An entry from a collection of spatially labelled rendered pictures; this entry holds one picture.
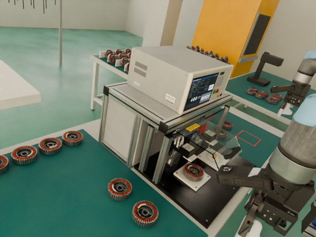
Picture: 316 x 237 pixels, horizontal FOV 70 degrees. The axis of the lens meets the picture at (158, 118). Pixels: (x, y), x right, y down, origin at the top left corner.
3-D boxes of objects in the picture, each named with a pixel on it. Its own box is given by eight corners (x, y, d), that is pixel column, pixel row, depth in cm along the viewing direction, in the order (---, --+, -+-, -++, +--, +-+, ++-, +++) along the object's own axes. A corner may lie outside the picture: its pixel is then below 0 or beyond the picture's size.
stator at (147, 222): (161, 220, 98) (163, 215, 96) (140, 233, 91) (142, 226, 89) (147, 201, 105) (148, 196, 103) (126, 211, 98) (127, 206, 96)
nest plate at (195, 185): (210, 178, 125) (210, 176, 125) (196, 191, 114) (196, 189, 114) (188, 163, 133) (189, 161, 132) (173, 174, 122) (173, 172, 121)
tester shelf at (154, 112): (230, 102, 147) (233, 96, 145) (165, 134, 98) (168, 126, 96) (177, 77, 169) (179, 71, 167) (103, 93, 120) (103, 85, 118)
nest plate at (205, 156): (228, 161, 143) (229, 159, 142) (217, 171, 132) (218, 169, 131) (208, 148, 150) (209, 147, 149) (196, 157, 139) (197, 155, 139)
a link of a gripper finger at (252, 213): (244, 240, 44) (264, 200, 45) (237, 235, 45) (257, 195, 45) (244, 234, 48) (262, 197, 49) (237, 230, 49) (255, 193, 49)
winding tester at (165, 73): (221, 98, 138) (234, 65, 128) (181, 115, 107) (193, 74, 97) (172, 74, 158) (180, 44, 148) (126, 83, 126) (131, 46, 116)
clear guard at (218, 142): (241, 151, 111) (246, 142, 108) (219, 172, 94) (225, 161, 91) (188, 120, 127) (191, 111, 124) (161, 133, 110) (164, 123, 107)
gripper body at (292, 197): (282, 240, 44) (316, 198, 39) (240, 214, 48) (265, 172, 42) (286, 214, 50) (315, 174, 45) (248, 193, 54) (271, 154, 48)
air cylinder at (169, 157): (178, 161, 132) (181, 154, 129) (171, 166, 127) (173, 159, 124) (172, 156, 135) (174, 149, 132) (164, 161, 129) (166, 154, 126)
